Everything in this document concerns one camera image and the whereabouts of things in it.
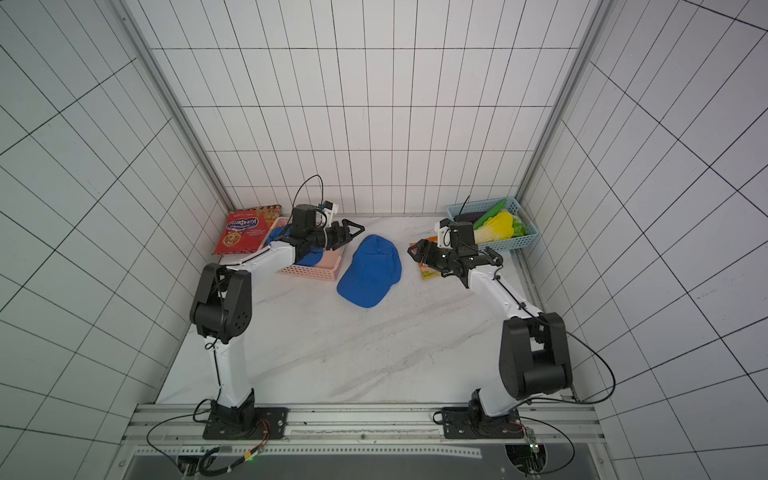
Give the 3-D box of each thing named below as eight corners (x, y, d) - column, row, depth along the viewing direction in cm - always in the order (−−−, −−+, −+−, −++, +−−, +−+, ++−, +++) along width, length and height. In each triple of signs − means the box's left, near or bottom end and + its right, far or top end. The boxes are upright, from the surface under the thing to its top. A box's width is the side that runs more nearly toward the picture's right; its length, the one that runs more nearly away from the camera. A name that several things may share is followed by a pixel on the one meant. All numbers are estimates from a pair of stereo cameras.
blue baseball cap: (339, 298, 98) (336, 286, 92) (368, 243, 113) (366, 230, 107) (385, 314, 94) (385, 302, 88) (408, 255, 109) (410, 242, 103)
